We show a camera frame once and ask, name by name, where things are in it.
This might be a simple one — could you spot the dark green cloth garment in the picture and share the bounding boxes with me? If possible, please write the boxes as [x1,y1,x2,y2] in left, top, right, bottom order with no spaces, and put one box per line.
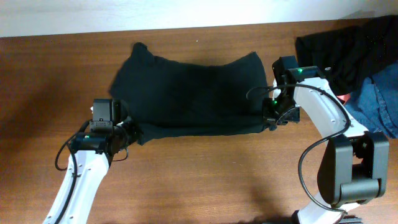
[109,42,268,145]

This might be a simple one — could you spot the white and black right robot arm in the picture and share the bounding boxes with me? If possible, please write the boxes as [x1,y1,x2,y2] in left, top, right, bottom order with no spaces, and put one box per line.
[262,56,389,224]

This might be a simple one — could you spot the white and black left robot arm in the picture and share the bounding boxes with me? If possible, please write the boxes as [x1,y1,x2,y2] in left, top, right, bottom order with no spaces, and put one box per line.
[44,99,137,223]

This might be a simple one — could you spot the blue denim jeans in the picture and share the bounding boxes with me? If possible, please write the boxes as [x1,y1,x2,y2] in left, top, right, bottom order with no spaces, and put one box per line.
[345,62,397,139]

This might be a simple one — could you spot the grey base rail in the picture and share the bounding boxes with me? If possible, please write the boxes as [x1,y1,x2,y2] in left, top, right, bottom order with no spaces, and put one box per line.
[338,216,363,224]

